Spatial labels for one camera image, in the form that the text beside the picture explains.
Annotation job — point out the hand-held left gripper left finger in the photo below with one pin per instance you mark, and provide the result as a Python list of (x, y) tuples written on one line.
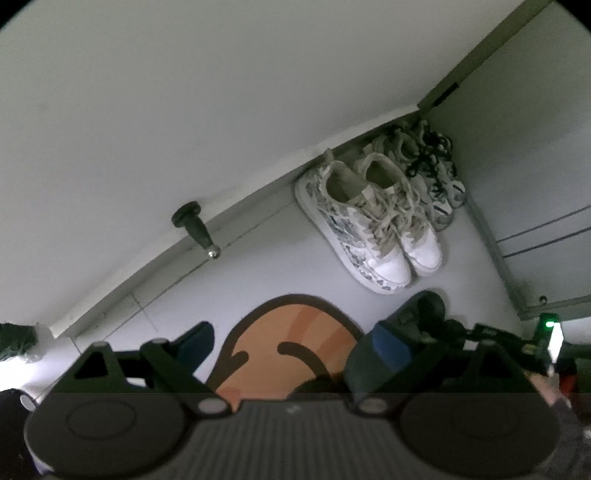
[(198, 344)]

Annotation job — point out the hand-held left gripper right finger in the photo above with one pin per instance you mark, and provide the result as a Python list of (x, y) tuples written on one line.
[(392, 353)]

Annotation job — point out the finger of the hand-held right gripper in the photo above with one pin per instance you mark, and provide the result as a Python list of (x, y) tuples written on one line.
[(508, 339)]

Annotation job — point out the dark green felt clog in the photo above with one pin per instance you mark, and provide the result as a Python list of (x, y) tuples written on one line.
[(420, 309)]

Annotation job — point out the white patterned sneaker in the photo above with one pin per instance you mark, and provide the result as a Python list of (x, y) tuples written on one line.
[(420, 244), (351, 230)]

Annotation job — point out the grey blue chunky sneaker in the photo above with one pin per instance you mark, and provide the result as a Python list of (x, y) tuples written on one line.
[(455, 191), (438, 217)]

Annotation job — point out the person's right forearm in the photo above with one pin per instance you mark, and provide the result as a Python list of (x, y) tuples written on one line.
[(572, 420)]

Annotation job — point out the orange cat-shaped floor mat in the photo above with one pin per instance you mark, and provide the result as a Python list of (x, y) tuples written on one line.
[(268, 332)]

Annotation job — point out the black door stopper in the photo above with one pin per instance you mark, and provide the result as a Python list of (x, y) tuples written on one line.
[(191, 221)]

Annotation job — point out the grey door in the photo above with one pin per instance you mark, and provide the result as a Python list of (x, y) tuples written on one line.
[(531, 161)]

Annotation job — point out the dark mesh bundle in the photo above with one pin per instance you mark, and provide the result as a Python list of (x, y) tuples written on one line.
[(16, 339)]

